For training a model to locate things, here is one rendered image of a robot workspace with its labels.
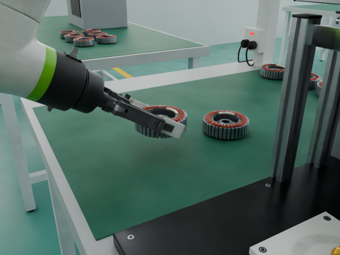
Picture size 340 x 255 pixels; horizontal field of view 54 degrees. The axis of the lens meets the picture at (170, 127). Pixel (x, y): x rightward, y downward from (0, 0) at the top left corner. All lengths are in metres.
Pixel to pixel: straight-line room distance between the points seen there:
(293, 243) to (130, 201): 0.27
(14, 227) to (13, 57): 1.38
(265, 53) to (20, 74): 1.11
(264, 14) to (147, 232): 1.11
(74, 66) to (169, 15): 4.80
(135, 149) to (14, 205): 1.30
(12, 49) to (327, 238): 0.50
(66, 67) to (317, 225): 0.44
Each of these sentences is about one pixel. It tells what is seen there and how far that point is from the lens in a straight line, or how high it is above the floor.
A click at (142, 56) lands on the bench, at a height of 0.73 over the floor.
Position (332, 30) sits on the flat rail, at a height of 1.04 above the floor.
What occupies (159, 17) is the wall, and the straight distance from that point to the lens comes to 5.26.
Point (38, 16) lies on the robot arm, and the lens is 0.54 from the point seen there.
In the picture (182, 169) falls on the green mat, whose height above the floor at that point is 0.75.
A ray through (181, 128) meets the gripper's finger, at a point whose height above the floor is 0.83.
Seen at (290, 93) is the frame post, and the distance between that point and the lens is 0.56.
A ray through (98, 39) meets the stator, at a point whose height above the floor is 0.77.
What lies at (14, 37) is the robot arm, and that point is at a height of 1.03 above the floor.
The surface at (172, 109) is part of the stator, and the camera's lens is 0.72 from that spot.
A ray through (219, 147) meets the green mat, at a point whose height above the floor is 0.75.
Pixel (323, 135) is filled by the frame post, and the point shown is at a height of 0.84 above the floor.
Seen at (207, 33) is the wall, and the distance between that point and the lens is 5.76.
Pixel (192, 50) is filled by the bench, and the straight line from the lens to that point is 1.81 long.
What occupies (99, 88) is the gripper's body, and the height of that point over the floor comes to 0.93.
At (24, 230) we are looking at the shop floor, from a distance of 1.79.
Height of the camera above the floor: 1.11
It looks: 25 degrees down
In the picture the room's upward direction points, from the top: straight up
